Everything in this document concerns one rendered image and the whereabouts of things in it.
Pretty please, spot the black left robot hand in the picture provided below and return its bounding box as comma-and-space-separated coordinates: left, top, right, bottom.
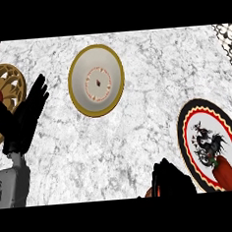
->
0, 72, 55, 156

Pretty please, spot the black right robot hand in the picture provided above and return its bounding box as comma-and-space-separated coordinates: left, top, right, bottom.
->
135, 155, 198, 199

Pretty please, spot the orange red squash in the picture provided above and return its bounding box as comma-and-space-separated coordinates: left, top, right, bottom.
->
210, 153, 232, 193

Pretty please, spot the black rimmed dragon print plate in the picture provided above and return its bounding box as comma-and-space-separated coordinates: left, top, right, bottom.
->
174, 95, 232, 196

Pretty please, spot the white bowl with gold rim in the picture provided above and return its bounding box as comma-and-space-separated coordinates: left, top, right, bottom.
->
64, 41, 129, 121

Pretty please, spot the orange round object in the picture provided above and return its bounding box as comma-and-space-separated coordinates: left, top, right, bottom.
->
144, 186, 162, 199

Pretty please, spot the gold ornate openwork basket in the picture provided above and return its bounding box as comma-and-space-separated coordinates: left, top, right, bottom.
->
0, 61, 31, 149

